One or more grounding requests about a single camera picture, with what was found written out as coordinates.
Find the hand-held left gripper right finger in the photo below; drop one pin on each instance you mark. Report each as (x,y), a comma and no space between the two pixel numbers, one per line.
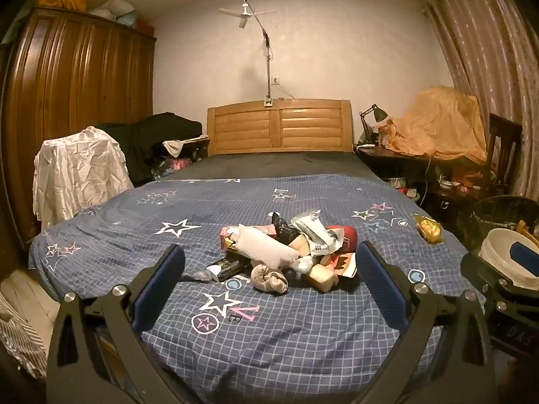
(379,282)

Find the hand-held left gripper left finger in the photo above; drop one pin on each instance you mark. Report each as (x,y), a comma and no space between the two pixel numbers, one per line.
(162,280)

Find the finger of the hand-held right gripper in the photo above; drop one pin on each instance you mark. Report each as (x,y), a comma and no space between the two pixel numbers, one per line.
(476,269)
(526,256)

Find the white plastic bucket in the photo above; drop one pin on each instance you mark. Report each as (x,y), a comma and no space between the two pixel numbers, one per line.
(497,256)

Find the clear plastic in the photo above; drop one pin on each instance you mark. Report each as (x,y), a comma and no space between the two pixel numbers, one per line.
(200,276)

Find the red white printed card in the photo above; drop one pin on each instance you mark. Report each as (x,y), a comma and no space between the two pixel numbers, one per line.
(343,263)

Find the red round packet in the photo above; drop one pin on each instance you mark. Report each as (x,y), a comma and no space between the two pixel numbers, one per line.
(347,235)

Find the beige bread block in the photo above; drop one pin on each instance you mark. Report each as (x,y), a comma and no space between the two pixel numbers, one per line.
(322,280)

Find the golden foil wrapper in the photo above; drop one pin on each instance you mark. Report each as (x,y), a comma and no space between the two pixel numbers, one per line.
(429,229)

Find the black gold packet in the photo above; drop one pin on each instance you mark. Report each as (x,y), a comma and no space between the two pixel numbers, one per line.
(227,267)

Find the white tissue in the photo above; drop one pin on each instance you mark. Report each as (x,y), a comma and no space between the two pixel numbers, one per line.
(301,264)

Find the pink cardboard box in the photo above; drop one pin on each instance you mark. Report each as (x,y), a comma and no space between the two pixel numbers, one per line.
(228,232)

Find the white black printed wrapper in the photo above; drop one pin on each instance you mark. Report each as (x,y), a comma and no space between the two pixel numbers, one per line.
(313,227)

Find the beige sponge piece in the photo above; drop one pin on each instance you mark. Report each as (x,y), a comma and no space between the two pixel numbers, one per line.
(301,245)

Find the grey brown tissue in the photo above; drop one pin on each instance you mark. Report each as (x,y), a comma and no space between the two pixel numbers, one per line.
(267,280)

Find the clear plastic air bag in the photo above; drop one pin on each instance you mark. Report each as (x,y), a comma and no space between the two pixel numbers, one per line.
(263,249)

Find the small wooden stool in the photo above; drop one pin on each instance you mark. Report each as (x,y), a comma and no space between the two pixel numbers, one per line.
(523,227)

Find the black mesh basket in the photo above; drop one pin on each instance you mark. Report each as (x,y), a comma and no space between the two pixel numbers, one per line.
(501,214)

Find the white bowl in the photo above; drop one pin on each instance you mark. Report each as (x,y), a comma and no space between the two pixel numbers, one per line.
(447,183)

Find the dark floral bag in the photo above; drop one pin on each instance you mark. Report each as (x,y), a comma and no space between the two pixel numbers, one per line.
(174,166)

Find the dark wooden desk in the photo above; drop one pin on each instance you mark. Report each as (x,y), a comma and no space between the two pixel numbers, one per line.
(379,160)

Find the dark wooden chair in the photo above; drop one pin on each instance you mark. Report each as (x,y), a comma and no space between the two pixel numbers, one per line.
(505,134)

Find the white cloth piece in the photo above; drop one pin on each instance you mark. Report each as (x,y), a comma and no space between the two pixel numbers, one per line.
(173,146)

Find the white cloth cover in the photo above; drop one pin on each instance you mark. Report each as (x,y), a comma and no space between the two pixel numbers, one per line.
(80,172)

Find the orange cloth cover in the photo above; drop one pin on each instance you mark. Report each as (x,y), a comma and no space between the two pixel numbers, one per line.
(438,122)

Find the striped cloth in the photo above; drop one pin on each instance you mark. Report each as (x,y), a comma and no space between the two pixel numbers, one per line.
(21,345)

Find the black clothes pile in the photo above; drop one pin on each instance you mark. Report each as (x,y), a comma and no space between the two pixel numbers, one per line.
(168,124)

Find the grey bed sheet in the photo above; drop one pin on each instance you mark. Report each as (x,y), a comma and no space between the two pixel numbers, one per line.
(273,164)

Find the black desk lamp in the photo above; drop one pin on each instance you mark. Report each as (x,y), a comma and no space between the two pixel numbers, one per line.
(379,113)

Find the wooden bed headboard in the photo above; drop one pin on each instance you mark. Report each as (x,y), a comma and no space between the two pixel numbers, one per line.
(244,126)

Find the patterned beige curtain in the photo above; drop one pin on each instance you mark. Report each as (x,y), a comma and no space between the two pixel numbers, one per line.
(476,42)

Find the brown wooden wardrobe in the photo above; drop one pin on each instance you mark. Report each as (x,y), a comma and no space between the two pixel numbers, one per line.
(84,71)

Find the metal pole stand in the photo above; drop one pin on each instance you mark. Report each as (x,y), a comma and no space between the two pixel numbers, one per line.
(268,75)

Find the red box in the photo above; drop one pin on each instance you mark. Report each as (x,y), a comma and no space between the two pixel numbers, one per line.
(145,28)

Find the white plastic bag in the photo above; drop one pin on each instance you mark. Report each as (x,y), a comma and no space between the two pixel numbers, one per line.
(111,8)

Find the ceiling fan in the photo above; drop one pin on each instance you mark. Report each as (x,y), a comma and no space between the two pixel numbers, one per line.
(244,10)

